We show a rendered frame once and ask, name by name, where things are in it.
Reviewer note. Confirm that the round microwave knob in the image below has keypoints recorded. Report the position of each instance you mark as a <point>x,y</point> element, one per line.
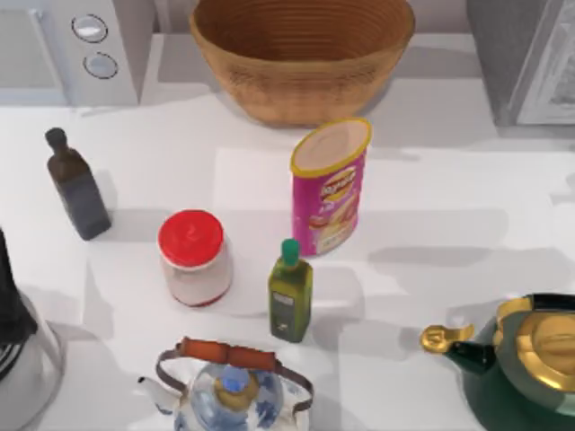
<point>100,64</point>
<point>89,28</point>

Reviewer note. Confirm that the green and gold kettle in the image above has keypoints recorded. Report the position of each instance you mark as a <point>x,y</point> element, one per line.
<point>525,359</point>

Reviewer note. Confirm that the blue and white teapot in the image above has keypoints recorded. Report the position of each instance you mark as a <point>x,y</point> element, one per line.
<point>229,390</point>

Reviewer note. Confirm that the white jar with red lid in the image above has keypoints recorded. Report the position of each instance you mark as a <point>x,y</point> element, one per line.
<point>195,258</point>

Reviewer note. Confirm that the green oil bottle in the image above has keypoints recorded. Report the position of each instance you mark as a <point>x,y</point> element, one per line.
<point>289,296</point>

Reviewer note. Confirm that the woven brown basket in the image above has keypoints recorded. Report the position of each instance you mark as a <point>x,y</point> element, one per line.
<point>301,58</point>

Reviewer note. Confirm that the pink and yellow can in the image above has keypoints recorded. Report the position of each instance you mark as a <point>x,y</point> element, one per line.
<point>330,193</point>

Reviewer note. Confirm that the pale microwave oven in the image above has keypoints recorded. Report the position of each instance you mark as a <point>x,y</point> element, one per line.
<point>36,54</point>

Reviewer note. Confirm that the dark brown bottle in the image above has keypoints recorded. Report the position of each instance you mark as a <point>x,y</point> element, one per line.
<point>77,188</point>

